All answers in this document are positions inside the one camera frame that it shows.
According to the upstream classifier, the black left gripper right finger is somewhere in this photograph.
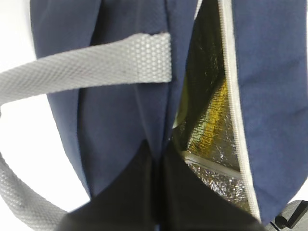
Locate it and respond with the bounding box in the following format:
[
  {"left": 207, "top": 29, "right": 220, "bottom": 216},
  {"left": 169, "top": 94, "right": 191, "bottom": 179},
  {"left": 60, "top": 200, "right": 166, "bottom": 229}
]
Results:
[{"left": 160, "top": 142, "right": 264, "bottom": 231}]

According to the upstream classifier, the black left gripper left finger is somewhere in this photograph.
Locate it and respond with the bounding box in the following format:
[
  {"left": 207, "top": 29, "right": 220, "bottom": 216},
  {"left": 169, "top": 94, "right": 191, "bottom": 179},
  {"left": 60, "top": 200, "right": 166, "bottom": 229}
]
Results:
[{"left": 57, "top": 141, "right": 158, "bottom": 231}]

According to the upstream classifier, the yellow banana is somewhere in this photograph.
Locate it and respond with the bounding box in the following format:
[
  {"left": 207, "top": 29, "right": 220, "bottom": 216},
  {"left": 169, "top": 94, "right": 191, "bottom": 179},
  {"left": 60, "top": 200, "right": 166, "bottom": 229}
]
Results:
[{"left": 174, "top": 78, "right": 235, "bottom": 158}]

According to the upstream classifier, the navy blue lunch bag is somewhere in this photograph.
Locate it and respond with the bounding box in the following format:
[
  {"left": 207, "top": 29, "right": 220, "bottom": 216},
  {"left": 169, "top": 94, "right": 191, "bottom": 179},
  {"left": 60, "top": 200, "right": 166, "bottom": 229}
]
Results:
[{"left": 0, "top": 0, "right": 308, "bottom": 228}]

